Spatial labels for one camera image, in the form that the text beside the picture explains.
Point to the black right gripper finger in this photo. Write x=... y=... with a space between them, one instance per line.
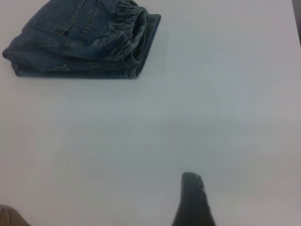
x=192 y=202

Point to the blue denim kids pants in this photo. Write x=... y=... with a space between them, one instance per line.
x=70 y=47

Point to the tan rounded blurry object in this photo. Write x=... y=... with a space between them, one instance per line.
x=9 y=216

